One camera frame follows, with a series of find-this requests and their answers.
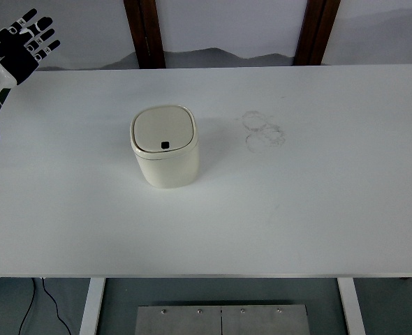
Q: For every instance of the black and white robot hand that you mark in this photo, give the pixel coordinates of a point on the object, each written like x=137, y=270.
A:
x=15, y=56

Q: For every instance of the cream plastic trash bin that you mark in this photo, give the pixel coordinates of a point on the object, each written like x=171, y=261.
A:
x=167, y=167

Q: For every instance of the white table leg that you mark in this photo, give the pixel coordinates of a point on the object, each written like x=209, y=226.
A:
x=92, y=307
x=352, y=307

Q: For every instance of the grey metal plate with screws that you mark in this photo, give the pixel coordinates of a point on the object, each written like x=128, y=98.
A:
x=178, y=322
x=265, y=322

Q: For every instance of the dark brown wooden post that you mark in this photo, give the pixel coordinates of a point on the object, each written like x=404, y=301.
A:
x=146, y=35
x=316, y=31

